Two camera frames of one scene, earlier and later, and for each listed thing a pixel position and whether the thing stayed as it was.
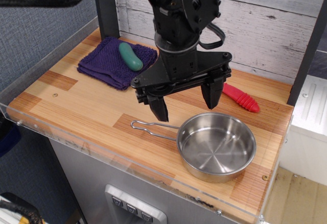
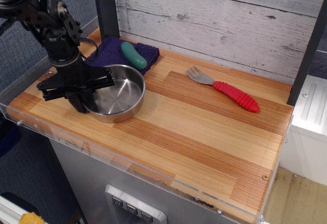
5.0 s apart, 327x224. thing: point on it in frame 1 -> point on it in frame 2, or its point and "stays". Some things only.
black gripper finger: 159,107 -> 76,99
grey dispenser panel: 123,208 stays
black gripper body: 181,67 -> 73,75
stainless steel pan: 213,147 -> 122,101
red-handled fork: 241,98 stays
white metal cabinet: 305,151 stays
